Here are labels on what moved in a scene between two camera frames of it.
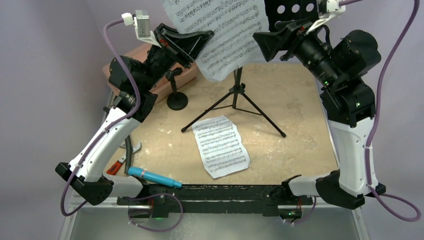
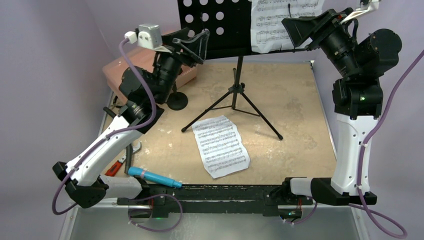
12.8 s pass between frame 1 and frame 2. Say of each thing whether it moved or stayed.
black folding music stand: moved
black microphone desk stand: stayed
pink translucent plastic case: stayed
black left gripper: stayed
